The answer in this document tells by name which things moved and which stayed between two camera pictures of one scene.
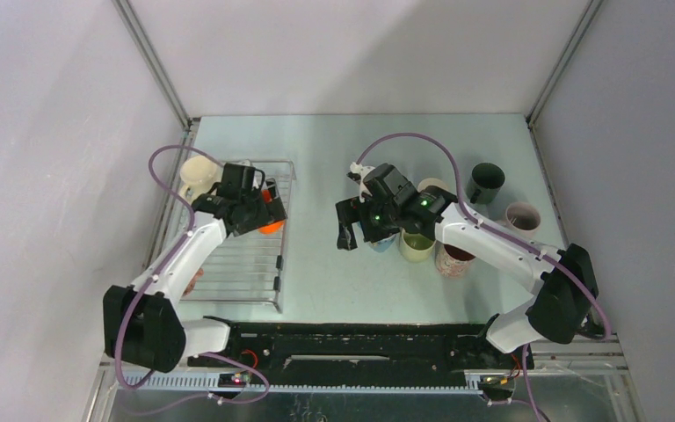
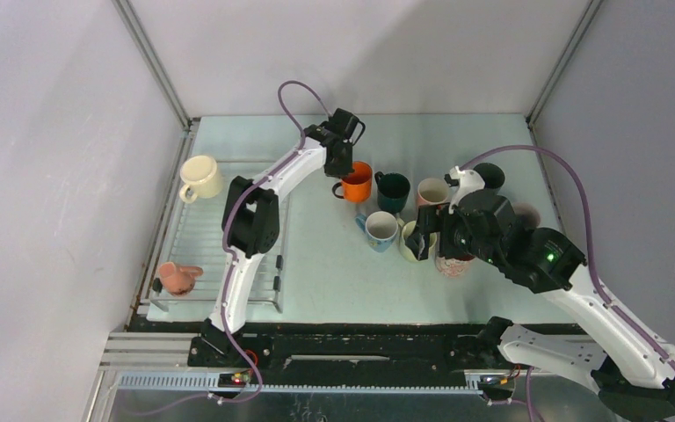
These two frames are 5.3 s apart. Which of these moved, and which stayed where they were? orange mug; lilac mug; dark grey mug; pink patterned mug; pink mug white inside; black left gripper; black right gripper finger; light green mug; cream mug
Moved: black left gripper; black right gripper finger; orange mug
Stayed: pink patterned mug; light green mug; lilac mug; cream mug; dark grey mug; pink mug white inside
